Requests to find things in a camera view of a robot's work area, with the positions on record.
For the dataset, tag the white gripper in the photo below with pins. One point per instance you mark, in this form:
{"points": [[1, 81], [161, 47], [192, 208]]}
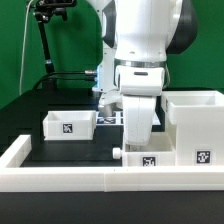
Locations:
{"points": [[139, 88]]}

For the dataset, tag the white drawer cabinet box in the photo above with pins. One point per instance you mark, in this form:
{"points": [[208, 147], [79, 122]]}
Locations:
{"points": [[195, 124]]}

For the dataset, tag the white front drawer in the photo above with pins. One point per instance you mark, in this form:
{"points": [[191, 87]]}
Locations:
{"points": [[159, 152]]}

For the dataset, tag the white drawer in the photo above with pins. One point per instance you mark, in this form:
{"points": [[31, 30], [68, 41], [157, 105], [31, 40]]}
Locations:
{"points": [[69, 125], [159, 152]]}

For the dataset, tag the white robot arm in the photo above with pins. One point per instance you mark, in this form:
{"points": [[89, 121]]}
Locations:
{"points": [[137, 36]]}

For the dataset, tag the white rear drawer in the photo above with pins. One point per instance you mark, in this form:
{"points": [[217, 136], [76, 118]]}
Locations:
{"points": [[69, 125]]}

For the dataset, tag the white marker tag plate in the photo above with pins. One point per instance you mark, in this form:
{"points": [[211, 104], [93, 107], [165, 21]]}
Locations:
{"points": [[115, 119]]}

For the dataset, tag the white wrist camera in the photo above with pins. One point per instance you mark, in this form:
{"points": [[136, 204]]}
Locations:
{"points": [[108, 102]]}

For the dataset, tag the black camera stand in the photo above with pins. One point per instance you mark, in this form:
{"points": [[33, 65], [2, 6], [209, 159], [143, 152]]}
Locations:
{"points": [[44, 10]]}

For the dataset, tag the white workspace border frame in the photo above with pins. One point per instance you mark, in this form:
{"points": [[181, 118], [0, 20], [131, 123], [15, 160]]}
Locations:
{"points": [[15, 178]]}

